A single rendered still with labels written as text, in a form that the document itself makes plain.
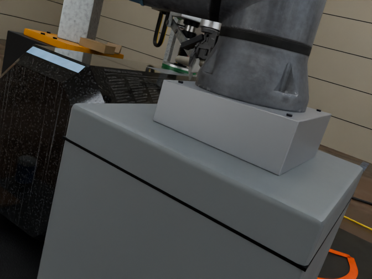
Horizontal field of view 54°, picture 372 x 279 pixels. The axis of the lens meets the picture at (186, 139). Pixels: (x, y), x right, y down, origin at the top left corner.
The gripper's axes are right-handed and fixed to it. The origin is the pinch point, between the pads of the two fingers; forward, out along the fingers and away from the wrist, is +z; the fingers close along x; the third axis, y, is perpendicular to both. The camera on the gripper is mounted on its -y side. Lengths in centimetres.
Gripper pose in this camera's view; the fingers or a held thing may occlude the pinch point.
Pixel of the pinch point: (193, 77)
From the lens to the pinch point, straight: 154.4
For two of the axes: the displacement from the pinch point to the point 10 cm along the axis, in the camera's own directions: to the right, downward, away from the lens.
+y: 7.5, 3.1, -5.9
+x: 6.2, 0.0, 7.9
